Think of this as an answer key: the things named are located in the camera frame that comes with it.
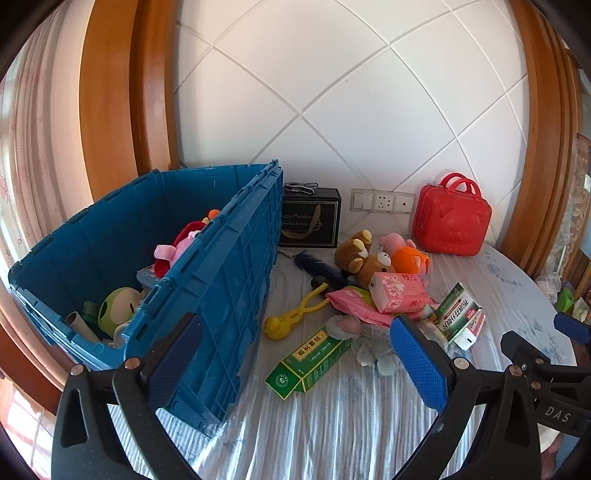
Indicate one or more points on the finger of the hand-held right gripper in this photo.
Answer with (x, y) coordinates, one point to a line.
(572, 326)
(519, 346)

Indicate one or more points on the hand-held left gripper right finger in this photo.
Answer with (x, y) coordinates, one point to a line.
(418, 364)

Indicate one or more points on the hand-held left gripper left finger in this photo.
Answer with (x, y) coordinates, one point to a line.
(175, 360)

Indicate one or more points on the pink green wipes packet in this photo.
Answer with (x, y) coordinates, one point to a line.
(355, 307)

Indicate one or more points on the blue plastic crate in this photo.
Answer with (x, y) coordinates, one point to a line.
(231, 286)

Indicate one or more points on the white crumpled packet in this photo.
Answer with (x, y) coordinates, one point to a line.
(434, 334)

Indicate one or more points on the white pink small box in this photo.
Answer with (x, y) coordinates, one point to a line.
(471, 332)

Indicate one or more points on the grey plush toy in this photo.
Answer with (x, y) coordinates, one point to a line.
(369, 346)

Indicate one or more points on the green white medicine box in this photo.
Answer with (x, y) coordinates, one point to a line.
(457, 309)

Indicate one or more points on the pink tissue pack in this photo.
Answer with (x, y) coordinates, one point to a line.
(399, 293)

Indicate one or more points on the green frog plush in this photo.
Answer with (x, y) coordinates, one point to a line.
(115, 309)

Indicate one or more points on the white blue printed tablecloth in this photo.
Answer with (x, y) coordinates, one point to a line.
(369, 429)

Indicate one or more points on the cardboard tube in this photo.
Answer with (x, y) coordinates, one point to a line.
(81, 325)

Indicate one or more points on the pink pig plush orange dress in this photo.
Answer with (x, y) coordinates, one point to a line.
(411, 263)

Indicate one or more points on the yellow duck snowball clamp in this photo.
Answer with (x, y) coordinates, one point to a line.
(277, 326)

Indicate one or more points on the long green medicine box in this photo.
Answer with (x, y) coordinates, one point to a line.
(309, 360)

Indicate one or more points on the pink red plush toy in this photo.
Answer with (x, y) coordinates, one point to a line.
(173, 249)

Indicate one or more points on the brown bear plush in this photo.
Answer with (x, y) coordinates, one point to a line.
(364, 265)

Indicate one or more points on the red toy suitcase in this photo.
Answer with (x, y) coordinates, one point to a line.
(450, 221)

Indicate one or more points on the dark blue bottle brush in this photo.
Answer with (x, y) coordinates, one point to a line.
(309, 262)

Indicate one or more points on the orange plush toy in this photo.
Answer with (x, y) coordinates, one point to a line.
(214, 215)

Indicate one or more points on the black gift box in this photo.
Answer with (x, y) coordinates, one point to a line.
(309, 221)

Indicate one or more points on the grey clip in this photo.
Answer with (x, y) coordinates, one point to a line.
(300, 187)

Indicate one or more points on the pale patterned curtain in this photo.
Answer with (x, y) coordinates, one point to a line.
(41, 184)

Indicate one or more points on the white wall outlet plate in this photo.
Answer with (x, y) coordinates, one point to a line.
(404, 202)

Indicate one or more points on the white wall socket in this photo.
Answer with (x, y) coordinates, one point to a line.
(383, 201)

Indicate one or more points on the white wall light switch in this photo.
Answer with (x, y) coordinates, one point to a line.
(361, 199)

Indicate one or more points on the wooden door frame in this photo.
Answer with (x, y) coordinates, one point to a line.
(115, 92)
(540, 138)

